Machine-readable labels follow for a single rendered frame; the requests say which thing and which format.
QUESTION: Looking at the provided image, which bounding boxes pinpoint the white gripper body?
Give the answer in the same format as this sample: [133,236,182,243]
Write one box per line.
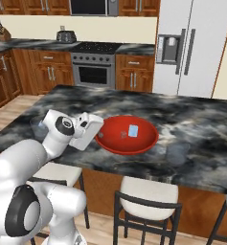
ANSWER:
[69,111,105,152]

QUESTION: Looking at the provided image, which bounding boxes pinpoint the red bowl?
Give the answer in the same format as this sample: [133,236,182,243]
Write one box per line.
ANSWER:
[94,115,160,156]

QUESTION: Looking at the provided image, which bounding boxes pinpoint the clear glass of water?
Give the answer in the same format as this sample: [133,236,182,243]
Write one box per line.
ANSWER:
[165,141,192,167]
[30,115,51,144]

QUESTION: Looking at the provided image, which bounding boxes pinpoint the wooden island base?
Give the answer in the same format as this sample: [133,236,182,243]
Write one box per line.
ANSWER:
[0,149,227,239]

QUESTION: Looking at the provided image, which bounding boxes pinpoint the grey oven with black hob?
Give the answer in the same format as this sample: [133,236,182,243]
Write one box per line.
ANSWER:
[69,41,123,90]

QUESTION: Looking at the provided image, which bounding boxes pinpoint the wooden base cupboards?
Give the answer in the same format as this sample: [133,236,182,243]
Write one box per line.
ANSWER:
[115,53,156,94]
[0,47,75,115]

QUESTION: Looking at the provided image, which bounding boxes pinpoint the dark grey toaster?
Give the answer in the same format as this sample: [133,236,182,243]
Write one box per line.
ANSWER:
[56,30,78,45]

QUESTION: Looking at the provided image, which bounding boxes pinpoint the grey microwave oven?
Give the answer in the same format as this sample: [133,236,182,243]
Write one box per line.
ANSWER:
[68,0,120,17]

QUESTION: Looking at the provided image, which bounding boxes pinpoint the wooden knife block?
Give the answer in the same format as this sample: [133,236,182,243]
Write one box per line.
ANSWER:
[0,22,12,43]

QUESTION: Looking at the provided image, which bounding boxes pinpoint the white fridge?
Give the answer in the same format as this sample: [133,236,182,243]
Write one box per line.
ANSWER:
[151,0,227,100]

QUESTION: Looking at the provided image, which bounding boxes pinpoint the wooden wall cupboards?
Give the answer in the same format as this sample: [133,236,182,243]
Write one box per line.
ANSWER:
[118,0,161,18]
[0,0,71,16]

